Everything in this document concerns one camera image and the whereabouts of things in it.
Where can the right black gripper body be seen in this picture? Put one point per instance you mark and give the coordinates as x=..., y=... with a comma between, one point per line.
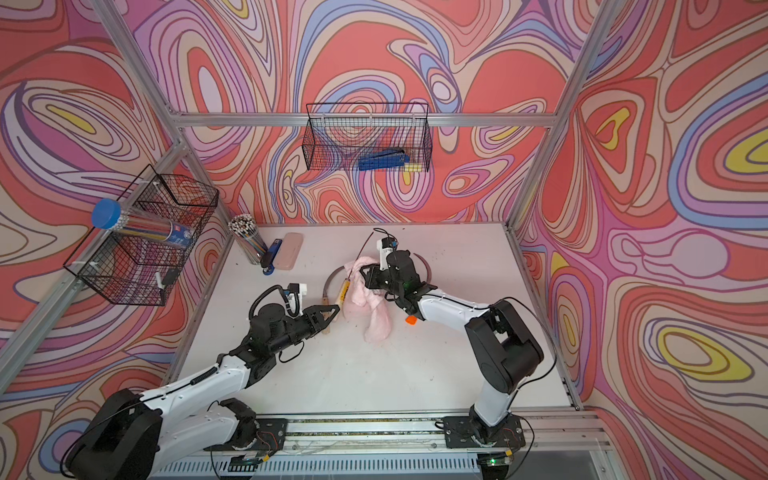
x=383, y=280

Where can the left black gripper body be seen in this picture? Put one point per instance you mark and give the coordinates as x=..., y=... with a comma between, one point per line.
x=294, y=331

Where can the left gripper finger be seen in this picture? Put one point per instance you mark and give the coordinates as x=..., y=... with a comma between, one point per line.
x=311, y=309
x=321, y=319

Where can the wooden handled sickle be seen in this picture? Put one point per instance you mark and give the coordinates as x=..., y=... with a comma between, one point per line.
x=335, y=289
x=348, y=276

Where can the pink rag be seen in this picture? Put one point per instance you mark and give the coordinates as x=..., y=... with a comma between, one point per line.
x=379, y=324

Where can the orange handled sickle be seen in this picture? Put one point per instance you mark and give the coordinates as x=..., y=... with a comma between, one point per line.
x=414, y=289

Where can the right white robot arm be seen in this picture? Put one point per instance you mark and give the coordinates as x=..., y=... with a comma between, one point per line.
x=504, y=348

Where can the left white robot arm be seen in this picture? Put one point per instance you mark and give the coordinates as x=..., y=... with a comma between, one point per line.
x=134, y=435

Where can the blue stapler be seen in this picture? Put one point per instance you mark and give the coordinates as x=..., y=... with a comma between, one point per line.
x=268, y=259

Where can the pink case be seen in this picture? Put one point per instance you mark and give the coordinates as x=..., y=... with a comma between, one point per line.
x=288, y=252

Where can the cup of pencils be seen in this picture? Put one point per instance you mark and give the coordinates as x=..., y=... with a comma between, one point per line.
x=247, y=235

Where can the yellow item in basket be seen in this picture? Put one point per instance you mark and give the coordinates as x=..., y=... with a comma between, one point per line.
x=410, y=167

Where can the blue tool in basket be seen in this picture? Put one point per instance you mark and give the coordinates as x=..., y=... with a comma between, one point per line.
x=385, y=159

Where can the clear tube blue cap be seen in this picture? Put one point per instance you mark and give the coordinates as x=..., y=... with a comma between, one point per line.
x=113, y=216

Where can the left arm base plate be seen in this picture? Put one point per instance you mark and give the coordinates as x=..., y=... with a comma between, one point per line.
x=265, y=435

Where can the black wire basket back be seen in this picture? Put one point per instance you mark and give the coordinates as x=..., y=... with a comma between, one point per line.
x=337, y=134

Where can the black wire basket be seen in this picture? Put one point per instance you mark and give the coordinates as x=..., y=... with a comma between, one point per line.
x=129, y=270
x=337, y=134

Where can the black wire basket left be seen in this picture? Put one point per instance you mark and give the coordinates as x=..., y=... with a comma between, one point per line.
x=129, y=270

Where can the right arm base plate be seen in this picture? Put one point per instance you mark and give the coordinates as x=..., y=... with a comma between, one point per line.
x=483, y=432

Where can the aluminium rail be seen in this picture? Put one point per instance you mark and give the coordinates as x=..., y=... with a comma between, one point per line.
x=549, y=444

